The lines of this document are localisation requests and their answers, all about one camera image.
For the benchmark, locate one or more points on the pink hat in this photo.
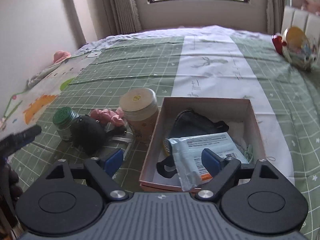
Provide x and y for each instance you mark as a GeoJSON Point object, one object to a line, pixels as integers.
{"type": "Point", "coordinates": [61, 56]}

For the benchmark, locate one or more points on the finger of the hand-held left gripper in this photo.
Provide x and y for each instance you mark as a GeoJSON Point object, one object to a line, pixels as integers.
{"type": "Point", "coordinates": [22, 136]}

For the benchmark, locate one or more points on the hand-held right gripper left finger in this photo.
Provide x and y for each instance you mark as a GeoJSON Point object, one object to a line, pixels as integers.
{"type": "Point", "coordinates": [113, 162]}

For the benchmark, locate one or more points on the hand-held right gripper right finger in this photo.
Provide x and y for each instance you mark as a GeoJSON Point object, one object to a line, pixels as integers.
{"type": "Point", "coordinates": [212, 161]}

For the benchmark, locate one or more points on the black eye mask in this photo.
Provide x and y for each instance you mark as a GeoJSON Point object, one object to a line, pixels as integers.
{"type": "Point", "coordinates": [197, 125]}

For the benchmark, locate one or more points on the colourful round toy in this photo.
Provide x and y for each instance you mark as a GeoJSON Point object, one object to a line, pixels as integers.
{"type": "Point", "coordinates": [298, 47]}

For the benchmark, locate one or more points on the beige curtain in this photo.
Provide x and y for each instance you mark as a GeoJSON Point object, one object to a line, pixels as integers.
{"type": "Point", "coordinates": [120, 7]}
{"type": "Point", "coordinates": [276, 7]}

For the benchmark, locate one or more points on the person's left hand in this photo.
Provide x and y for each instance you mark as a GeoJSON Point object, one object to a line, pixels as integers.
{"type": "Point", "coordinates": [12, 185]}

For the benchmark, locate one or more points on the printed children's blanket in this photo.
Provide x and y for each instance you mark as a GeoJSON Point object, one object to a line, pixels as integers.
{"type": "Point", "coordinates": [37, 105]}

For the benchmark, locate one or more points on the pale blue packet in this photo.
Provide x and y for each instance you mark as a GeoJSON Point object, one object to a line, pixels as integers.
{"type": "Point", "coordinates": [190, 150]}

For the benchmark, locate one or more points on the white padded headboard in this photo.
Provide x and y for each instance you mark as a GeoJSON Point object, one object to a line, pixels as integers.
{"type": "Point", "coordinates": [302, 20]}

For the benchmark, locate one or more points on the clear plastic jar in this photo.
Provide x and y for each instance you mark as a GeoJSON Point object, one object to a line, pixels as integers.
{"type": "Point", "coordinates": [140, 120]}

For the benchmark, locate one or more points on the pink cardboard box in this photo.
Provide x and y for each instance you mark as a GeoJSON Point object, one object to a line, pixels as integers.
{"type": "Point", "coordinates": [152, 150]}

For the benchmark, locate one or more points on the pink scrunchie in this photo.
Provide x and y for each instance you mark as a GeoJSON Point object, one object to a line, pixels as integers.
{"type": "Point", "coordinates": [105, 115]}

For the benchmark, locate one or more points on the small green-lidded glass jar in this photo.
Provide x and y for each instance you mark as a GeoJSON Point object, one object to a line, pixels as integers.
{"type": "Point", "coordinates": [63, 116]}

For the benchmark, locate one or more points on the red toy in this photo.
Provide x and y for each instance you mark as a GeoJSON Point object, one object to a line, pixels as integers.
{"type": "Point", "coordinates": [277, 43]}

